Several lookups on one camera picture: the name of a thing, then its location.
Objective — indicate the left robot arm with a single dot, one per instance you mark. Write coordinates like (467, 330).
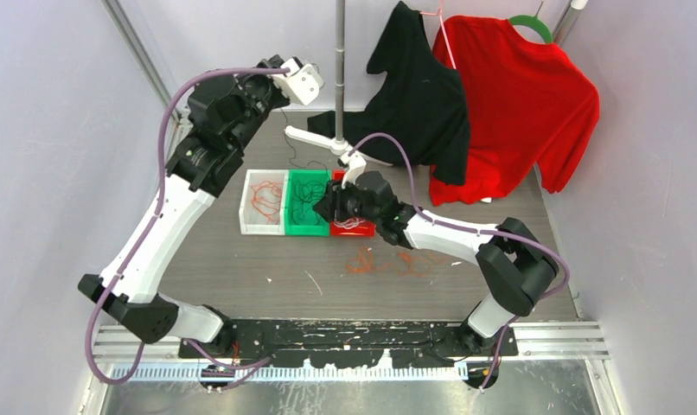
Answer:
(226, 109)

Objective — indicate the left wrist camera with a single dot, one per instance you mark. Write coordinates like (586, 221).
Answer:
(301, 83)

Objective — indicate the garment rack pole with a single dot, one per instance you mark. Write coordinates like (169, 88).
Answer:
(340, 77)

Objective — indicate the red plastic bin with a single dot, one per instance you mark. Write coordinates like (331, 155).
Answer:
(351, 227)

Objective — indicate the white plastic bin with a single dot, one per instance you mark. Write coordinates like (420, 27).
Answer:
(262, 203)

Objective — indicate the green plastic bin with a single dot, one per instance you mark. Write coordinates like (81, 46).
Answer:
(303, 189)

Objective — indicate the red t-shirt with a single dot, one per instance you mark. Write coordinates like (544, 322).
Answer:
(529, 108)

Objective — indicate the green hanger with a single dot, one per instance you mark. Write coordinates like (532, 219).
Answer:
(534, 23)

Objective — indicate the white rack base foot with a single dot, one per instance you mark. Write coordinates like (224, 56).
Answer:
(320, 140)

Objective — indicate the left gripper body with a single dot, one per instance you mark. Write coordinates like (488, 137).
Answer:
(268, 90)

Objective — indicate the aluminium frame rail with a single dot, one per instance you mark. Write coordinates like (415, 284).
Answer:
(132, 25)

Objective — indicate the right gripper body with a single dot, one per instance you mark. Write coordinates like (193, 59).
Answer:
(348, 203)

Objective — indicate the pink hanger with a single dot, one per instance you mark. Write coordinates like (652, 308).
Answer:
(439, 14)

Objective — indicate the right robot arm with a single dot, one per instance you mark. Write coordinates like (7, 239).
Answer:
(517, 269)

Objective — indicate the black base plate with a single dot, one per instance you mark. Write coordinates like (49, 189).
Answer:
(289, 343)

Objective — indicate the black t-shirt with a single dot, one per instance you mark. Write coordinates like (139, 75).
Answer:
(421, 102)

